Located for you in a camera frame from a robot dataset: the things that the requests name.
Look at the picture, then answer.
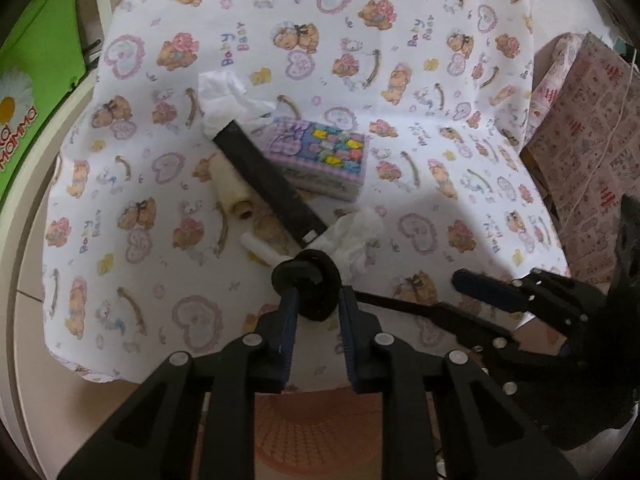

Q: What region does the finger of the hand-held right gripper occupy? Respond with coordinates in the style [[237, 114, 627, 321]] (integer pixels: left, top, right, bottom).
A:
[[451, 267, 607, 335], [354, 290, 533, 393]]

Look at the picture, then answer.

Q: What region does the cream thread spool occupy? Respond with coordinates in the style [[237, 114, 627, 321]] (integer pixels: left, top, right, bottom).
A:
[[209, 155, 256, 223]]

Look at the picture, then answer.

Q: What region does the white tissue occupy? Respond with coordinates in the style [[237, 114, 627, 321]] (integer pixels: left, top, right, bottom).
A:
[[320, 207, 386, 273], [198, 71, 276, 136]]

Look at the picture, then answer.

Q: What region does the small white tube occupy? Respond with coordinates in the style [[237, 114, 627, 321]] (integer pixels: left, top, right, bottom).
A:
[[240, 231, 283, 266]]

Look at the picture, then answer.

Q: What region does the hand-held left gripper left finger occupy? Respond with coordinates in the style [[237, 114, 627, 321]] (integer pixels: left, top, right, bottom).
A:
[[56, 282, 301, 480]]

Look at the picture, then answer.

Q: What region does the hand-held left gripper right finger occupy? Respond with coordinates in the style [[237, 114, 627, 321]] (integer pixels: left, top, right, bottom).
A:
[[339, 285, 583, 480]]

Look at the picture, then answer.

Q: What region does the green bag with daisy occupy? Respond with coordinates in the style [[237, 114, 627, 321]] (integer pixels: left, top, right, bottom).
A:
[[0, 0, 88, 206]]

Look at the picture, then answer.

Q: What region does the bear printed white cloth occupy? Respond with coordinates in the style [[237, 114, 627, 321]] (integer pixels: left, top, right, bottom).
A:
[[42, 0, 573, 396]]

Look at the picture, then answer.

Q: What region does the pink patterned box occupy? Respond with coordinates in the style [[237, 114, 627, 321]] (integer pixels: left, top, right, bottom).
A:
[[520, 32, 640, 286]]

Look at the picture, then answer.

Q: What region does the long black box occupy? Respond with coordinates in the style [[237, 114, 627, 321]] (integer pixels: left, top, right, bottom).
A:
[[214, 121, 328, 248]]

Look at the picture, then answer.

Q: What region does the white curved frame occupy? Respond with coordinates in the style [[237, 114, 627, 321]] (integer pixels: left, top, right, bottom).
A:
[[0, 0, 126, 461]]

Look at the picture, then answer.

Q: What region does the colourful tissue pack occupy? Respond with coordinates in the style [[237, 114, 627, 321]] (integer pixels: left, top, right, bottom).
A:
[[252, 116, 371, 203]]

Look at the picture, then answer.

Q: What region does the black tape roll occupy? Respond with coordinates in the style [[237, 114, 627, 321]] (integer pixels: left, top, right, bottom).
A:
[[271, 249, 343, 322]]

